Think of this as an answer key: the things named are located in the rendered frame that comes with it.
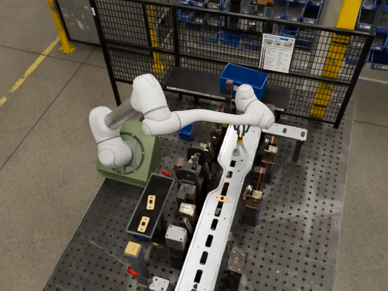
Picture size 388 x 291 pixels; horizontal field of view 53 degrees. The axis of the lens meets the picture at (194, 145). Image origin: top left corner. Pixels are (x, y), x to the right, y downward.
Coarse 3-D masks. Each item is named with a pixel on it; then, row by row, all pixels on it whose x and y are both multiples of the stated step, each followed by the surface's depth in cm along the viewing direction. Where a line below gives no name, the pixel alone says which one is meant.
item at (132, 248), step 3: (129, 243) 193; (132, 243) 193; (135, 243) 193; (129, 246) 192; (132, 246) 192; (135, 246) 192; (138, 246) 192; (126, 249) 191; (129, 249) 191; (132, 249) 191; (135, 249) 191; (138, 249) 192; (126, 252) 190; (129, 252) 190; (132, 252) 190; (135, 252) 190; (135, 255) 190
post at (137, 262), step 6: (138, 252) 192; (126, 258) 195; (132, 258) 192; (138, 258) 193; (132, 264) 202; (138, 264) 198; (144, 264) 209; (138, 270) 207; (144, 270) 212; (144, 276) 215; (150, 276) 228; (138, 282) 225; (144, 282) 221
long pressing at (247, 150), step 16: (240, 128) 259; (256, 128) 258; (224, 144) 250; (240, 144) 250; (256, 144) 250; (224, 160) 243; (240, 160) 243; (224, 176) 235; (240, 176) 235; (208, 192) 228; (240, 192) 229; (208, 208) 222; (224, 208) 222; (208, 224) 216; (224, 224) 216; (192, 240) 210; (224, 240) 210; (192, 256) 204; (208, 256) 204; (192, 272) 199; (208, 272) 199; (176, 288) 194; (192, 288) 194; (208, 288) 194
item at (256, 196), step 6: (252, 192) 222; (258, 192) 222; (246, 198) 224; (252, 198) 222; (258, 198) 220; (246, 204) 229; (252, 204) 227; (258, 204) 225; (246, 210) 235; (252, 210) 233; (246, 216) 240; (252, 216) 238; (258, 216) 238; (240, 222) 249; (246, 222) 246; (252, 222) 244
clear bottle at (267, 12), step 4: (268, 0) 241; (272, 0) 241; (268, 4) 243; (272, 4) 244; (264, 8) 246; (268, 8) 244; (272, 8) 244; (264, 12) 247; (268, 12) 245; (272, 12) 246; (264, 16) 249; (268, 16) 248; (272, 16) 249; (264, 24) 253
